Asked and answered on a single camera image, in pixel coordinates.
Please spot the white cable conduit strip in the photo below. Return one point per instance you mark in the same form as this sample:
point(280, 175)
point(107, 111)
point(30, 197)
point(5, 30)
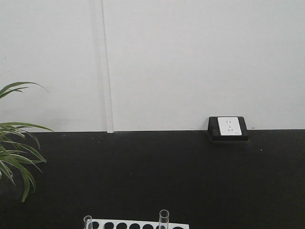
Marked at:
point(106, 77)

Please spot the clear glass test tube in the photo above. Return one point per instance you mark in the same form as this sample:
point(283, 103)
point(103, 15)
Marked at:
point(164, 219)
point(87, 220)

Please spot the white wall power socket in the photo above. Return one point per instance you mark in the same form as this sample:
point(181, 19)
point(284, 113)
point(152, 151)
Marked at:
point(227, 128)

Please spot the green spider plant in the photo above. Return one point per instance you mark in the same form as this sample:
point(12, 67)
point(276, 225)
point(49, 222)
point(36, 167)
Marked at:
point(16, 155)

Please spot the white test tube rack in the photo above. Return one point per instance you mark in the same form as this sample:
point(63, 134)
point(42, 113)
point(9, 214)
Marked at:
point(122, 224)

